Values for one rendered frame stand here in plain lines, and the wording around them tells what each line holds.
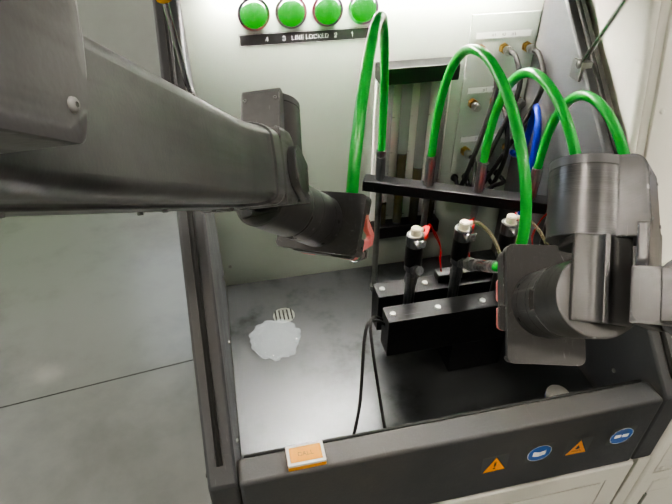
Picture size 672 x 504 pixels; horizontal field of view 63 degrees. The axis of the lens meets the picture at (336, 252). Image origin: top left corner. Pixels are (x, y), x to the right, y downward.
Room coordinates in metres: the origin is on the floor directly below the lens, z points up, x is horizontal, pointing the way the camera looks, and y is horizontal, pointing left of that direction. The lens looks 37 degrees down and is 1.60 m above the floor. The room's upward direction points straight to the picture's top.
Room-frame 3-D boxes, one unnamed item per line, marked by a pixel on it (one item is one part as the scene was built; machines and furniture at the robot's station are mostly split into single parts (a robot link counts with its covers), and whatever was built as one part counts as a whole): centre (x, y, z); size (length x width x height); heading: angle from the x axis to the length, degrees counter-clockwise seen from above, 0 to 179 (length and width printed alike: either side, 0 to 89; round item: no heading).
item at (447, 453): (0.46, -0.17, 0.87); 0.62 x 0.04 x 0.16; 102
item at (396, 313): (0.72, -0.24, 0.91); 0.34 x 0.10 x 0.15; 102
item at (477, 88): (1.00, -0.30, 1.20); 0.13 x 0.03 x 0.31; 102
